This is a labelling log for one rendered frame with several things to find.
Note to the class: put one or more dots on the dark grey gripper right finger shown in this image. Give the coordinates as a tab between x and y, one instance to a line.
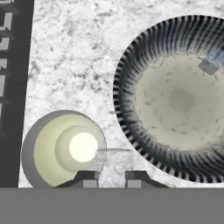
139	178

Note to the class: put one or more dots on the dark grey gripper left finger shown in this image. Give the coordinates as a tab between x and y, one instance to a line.
86	178

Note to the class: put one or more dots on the black striped ice bowl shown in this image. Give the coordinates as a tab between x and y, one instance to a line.
175	102

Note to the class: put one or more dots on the clear ice cube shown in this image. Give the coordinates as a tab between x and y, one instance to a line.
212	60

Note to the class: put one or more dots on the dark cabinet front with drawers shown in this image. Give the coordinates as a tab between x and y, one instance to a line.
13	87

